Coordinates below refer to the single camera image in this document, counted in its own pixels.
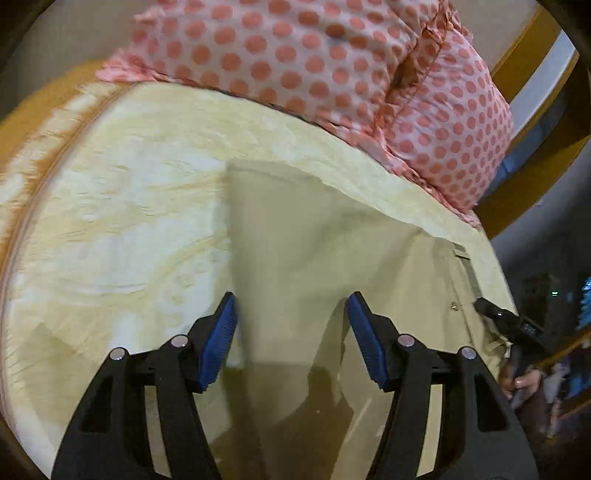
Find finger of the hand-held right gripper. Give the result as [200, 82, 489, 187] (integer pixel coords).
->
[474, 297, 522, 331]

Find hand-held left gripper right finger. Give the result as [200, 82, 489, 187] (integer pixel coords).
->
[345, 291, 541, 480]

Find person's right hand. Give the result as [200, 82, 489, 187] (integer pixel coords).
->
[499, 358, 544, 401]

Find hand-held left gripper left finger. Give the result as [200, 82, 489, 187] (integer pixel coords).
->
[51, 292, 239, 480]

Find pink polka dot pillow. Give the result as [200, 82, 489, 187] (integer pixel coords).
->
[96, 0, 515, 232]

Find yellow patterned bed sheet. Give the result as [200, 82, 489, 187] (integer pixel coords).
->
[0, 81, 517, 480]

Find beige pants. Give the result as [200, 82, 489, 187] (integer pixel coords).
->
[204, 161, 517, 480]

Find wooden bed frame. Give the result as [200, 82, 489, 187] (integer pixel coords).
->
[472, 6, 591, 241]

